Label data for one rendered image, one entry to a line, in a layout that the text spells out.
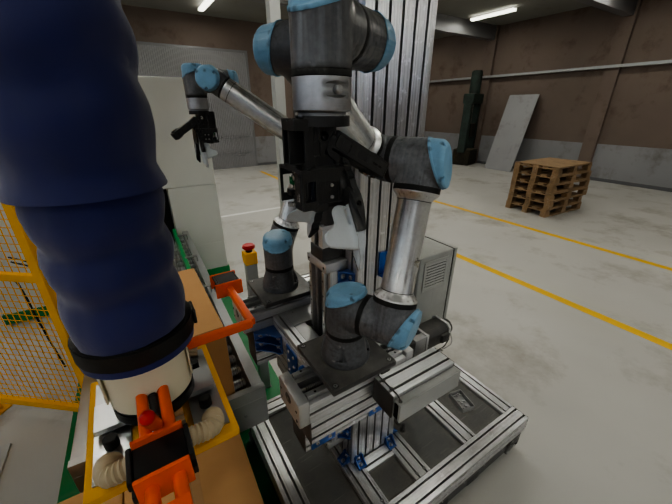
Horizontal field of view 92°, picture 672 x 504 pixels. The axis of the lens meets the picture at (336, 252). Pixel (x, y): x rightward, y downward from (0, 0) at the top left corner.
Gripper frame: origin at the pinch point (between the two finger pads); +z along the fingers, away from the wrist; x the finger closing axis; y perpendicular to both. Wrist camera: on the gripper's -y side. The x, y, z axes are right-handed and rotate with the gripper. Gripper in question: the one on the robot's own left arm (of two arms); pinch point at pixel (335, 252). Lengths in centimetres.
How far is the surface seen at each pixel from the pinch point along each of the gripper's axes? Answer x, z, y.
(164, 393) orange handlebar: -20.7, 32.9, 28.8
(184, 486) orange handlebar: 0.7, 33.1, 28.4
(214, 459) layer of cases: -50, 98, 22
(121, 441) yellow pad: -24, 45, 39
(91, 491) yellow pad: -16, 45, 44
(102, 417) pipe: -31, 42, 42
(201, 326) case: -76, 57, 14
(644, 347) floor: -1, 152, -289
